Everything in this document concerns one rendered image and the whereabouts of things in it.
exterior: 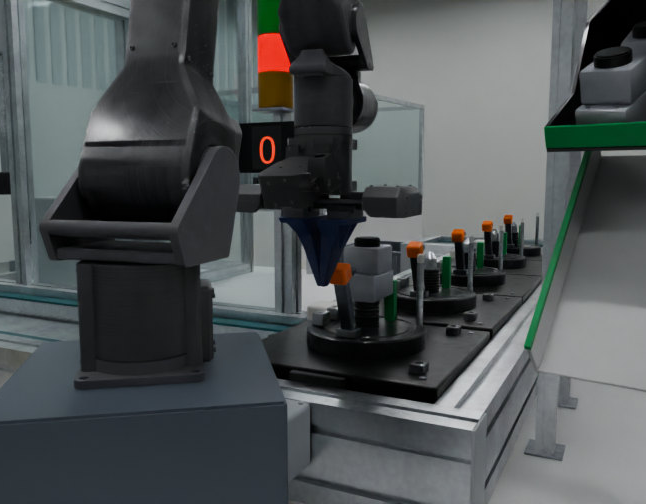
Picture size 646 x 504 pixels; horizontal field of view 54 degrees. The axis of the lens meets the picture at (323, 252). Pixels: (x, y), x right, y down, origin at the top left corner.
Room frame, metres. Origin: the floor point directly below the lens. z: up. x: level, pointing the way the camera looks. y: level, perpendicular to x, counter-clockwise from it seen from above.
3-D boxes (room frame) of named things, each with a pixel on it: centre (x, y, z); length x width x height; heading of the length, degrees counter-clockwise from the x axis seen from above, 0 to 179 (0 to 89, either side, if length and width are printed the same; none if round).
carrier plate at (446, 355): (0.72, -0.05, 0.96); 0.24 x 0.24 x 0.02; 64
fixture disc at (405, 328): (0.72, -0.05, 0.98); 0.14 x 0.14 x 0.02
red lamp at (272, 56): (0.91, 0.07, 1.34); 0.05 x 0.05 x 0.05
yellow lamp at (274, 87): (0.91, 0.07, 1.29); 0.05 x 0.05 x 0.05
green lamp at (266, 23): (0.91, 0.07, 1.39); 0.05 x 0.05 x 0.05
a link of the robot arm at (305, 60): (0.62, 0.00, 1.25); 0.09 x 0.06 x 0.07; 161
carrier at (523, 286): (1.17, -0.27, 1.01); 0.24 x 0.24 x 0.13; 64
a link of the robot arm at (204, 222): (0.34, 0.10, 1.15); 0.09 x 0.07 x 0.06; 71
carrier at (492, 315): (0.95, -0.16, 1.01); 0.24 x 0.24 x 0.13; 64
